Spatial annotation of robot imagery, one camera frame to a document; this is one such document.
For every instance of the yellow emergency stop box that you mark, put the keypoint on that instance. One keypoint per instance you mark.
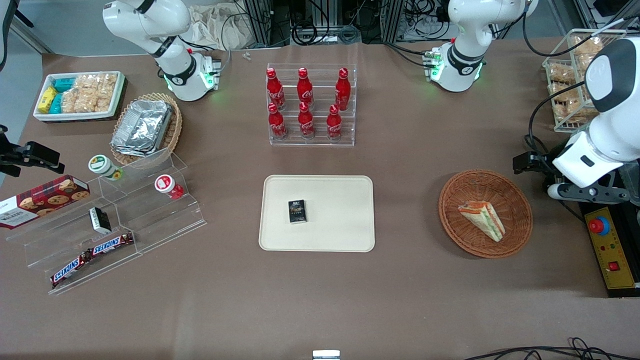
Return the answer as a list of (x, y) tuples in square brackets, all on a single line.
[(612, 250)]

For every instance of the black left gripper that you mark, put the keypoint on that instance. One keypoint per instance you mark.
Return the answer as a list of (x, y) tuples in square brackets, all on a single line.
[(541, 163)]

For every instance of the red cola bottle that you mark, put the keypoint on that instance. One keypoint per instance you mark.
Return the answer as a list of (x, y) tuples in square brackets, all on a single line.
[(342, 90), (275, 90), (305, 89), (277, 124), (306, 122), (334, 125)]

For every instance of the white rectangular snack bin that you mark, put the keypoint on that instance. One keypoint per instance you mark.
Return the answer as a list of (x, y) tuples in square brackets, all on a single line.
[(120, 95)]

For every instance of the clear bag of crackers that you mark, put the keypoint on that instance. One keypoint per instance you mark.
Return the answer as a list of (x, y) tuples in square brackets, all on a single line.
[(587, 50), (561, 74), (570, 105)]

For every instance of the snickers chocolate bar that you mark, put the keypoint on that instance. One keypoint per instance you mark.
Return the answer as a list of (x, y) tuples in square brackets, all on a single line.
[(70, 270), (112, 244)]

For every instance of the beige crumpled cloth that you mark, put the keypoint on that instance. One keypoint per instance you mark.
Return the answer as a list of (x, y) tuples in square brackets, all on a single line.
[(210, 27)]

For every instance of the plastic-wrapped triangle sandwich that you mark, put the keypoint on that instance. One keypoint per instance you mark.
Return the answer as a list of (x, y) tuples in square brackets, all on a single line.
[(484, 220)]

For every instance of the small black printed box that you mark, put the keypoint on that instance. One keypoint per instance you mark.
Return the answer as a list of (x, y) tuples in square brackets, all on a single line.
[(297, 211)]

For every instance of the small black white box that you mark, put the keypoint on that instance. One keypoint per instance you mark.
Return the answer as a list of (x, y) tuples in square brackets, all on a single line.
[(100, 220)]

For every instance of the clear acrylic bottle rack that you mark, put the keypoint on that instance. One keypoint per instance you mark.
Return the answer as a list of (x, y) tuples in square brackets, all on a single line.
[(320, 137)]

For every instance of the round brown wicker basket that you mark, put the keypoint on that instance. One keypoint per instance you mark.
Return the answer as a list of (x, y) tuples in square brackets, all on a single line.
[(462, 237)]

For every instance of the silver foil container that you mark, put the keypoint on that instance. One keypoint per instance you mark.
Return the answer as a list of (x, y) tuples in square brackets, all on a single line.
[(142, 127)]

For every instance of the cream plastic tray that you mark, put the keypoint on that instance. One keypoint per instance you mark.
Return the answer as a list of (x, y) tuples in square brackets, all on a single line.
[(340, 215)]

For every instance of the yellow snack packet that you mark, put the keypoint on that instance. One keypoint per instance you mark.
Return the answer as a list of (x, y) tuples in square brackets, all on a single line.
[(46, 100)]

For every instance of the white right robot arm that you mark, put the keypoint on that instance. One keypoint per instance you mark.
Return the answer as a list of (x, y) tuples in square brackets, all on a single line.
[(150, 25)]

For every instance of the clear acrylic step display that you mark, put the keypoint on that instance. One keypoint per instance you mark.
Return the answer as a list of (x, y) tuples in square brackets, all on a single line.
[(45, 250), (165, 220)]

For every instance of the red tartan cookie box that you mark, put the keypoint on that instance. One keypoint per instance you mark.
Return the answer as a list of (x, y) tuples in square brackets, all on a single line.
[(42, 200)]

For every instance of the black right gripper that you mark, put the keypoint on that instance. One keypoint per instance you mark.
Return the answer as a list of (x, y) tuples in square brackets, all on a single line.
[(20, 155)]

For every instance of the clear rice cracker bag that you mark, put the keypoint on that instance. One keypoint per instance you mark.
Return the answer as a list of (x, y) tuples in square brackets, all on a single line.
[(102, 87), (75, 101)]

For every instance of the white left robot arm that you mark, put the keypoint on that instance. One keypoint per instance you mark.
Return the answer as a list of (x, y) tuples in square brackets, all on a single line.
[(467, 45)]

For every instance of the oval light wicker basket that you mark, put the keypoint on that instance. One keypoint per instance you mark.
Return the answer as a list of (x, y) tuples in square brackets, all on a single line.
[(175, 127)]

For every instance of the green-lidded white cup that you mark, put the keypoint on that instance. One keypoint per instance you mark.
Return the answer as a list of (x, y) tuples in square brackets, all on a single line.
[(102, 166)]

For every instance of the teal snack packet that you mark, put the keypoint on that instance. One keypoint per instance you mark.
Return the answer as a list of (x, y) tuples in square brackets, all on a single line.
[(64, 84), (56, 104)]

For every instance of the aluminium frame post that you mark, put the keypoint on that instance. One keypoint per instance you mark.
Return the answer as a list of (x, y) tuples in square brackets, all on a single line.
[(260, 22), (394, 20)]

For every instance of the red-lidded white cup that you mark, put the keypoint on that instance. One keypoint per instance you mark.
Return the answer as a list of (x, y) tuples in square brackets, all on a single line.
[(166, 185)]

